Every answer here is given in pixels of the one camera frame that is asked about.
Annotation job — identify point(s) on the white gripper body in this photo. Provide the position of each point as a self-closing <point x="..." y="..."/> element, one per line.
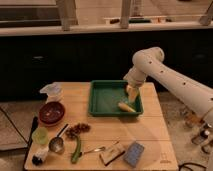
<point x="135" y="77"/>

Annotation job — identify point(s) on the yellow banana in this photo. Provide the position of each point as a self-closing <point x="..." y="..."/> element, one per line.
<point x="125" y="107"/>

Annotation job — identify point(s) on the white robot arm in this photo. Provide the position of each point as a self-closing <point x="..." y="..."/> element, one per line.
<point x="149" y="62"/>

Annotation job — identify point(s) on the green plastic tray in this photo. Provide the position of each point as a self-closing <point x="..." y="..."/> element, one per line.
<point x="105" y="96"/>

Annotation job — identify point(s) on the blue sponge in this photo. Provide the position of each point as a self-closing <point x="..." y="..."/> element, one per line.
<point x="133" y="154"/>

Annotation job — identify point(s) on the metal spoon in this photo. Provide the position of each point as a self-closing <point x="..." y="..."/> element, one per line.
<point x="94" y="150"/>

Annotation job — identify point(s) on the wooden block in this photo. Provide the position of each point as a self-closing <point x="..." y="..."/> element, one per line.
<point x="112" y="153"/>

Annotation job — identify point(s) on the clear measuring cup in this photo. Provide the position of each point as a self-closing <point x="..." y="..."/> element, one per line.
<point x="53" y="92"/>

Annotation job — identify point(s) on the brown pine cone cluster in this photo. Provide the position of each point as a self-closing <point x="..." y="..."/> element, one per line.
<point x="71" y="132"/>

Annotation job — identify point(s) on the dark red bowl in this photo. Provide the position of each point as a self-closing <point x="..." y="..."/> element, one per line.
<point x="51" y="113"/>

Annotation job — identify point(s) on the green chili pepper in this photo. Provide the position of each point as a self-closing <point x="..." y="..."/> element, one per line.
<point x="75" y="155"/>

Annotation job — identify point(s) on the metal measuring scoop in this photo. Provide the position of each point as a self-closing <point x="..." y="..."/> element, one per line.
<point x="56" y="144"/>

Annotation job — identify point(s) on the light green cup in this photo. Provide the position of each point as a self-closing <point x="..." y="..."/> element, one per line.
<point x="40" y="136"/>

